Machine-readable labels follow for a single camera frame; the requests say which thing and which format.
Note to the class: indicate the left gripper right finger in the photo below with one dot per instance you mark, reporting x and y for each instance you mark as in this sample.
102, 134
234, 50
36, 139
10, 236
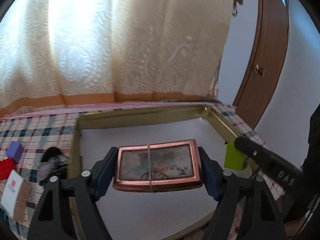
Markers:
260, 214

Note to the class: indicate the white box with red seal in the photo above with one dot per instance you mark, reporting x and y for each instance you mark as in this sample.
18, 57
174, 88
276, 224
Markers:
15, 195

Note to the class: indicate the gold metal tin tray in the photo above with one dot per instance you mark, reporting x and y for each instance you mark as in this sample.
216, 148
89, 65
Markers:
221, 117

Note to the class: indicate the purple cube block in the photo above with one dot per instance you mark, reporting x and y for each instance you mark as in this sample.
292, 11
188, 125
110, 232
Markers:
15, 151

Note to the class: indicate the copper framed picture box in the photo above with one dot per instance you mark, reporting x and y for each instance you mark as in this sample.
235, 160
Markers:
170, 166

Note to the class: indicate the plaid tablecloth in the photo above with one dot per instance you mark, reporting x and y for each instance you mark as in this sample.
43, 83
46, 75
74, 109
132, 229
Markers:
39, 131

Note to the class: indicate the white paper tray liner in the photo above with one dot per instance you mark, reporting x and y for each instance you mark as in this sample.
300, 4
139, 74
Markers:
132, 215

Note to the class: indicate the brown wooden door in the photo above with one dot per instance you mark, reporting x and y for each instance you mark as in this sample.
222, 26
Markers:
269, 51

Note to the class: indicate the brass door knob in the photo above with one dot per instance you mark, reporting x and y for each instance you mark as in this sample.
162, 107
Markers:
259, 70

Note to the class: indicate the black grey fabric pouch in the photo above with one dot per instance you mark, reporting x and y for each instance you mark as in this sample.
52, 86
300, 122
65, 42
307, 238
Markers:
53, 163

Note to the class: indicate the green toy brick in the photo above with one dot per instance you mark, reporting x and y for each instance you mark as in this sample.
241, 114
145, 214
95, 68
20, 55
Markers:
235, 159

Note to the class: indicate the cream lace curtain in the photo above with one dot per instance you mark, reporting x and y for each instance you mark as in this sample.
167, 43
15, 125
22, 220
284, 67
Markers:
61, 53

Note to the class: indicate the red toy brick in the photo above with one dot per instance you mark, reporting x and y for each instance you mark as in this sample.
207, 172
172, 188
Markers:
6, 166

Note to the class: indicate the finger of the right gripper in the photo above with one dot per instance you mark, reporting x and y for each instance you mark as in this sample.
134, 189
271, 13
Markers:
271, 164

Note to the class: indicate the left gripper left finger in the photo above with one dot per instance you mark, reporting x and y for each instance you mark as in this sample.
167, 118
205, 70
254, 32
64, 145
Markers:
52, 218

